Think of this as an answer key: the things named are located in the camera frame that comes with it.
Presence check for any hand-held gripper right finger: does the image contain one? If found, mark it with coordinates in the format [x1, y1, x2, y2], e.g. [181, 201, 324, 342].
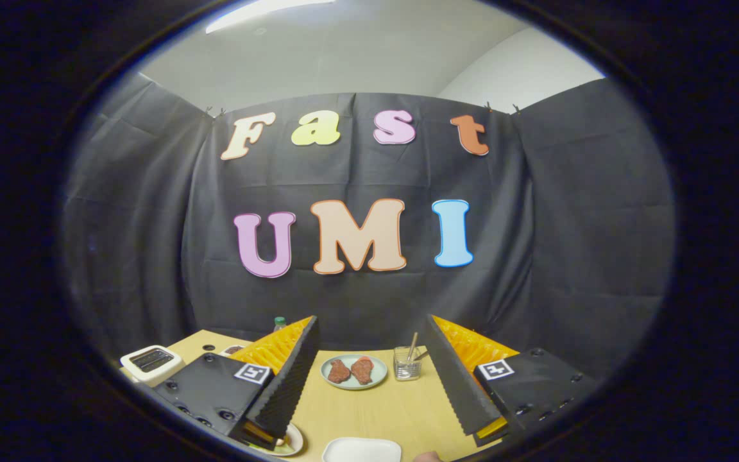
[424, 314, 601, 448]

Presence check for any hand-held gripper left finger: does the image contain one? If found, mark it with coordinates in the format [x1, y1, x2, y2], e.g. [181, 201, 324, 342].
[151, 314, 321, 450]

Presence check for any round beige plate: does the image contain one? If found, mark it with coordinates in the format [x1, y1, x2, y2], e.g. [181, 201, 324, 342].
[241, 422, 304, 458]

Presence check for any light blue oval plate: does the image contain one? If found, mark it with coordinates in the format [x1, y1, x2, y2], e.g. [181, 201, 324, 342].
[320, 354, 388, 391]

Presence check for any small white plate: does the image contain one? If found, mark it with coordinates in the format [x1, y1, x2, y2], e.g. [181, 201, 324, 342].
[321, 437, 402, 462]

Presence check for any white toaster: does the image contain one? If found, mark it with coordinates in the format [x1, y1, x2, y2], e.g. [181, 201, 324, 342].
[119, 345, 185, 388]

